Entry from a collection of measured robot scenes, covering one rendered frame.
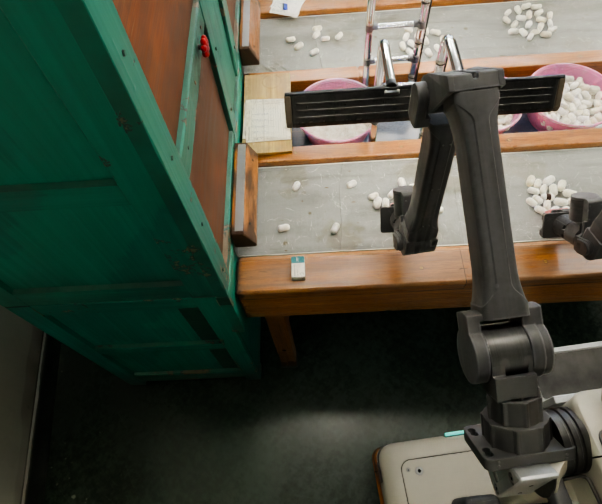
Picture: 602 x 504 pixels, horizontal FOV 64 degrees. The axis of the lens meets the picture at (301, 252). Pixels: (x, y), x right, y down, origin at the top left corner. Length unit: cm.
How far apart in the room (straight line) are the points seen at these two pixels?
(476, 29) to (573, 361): 129
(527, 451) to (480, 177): 36
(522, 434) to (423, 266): 66
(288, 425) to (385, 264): 87
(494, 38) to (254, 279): 119
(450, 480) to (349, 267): 74
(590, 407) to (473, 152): 37
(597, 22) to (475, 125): 145
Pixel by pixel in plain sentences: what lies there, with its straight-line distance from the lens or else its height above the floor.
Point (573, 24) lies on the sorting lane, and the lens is 207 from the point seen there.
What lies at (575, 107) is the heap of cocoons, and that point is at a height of 74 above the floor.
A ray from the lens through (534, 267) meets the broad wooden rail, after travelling 136.
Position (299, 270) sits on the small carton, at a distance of 124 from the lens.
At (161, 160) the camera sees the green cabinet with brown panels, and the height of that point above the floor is 135.
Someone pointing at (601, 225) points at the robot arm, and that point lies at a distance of 120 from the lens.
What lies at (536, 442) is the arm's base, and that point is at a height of 122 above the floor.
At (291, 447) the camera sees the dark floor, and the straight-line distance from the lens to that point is 191.
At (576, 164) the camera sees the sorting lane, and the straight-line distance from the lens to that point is 162.
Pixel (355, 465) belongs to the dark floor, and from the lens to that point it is 190.
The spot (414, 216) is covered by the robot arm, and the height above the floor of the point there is 108.
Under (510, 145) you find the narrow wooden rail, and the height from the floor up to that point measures 76.
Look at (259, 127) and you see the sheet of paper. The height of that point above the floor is 78.
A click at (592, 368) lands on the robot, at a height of 104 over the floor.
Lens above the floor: 190
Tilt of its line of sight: 62 degrees down
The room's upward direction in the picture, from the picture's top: 7 degrees counter-clockwise
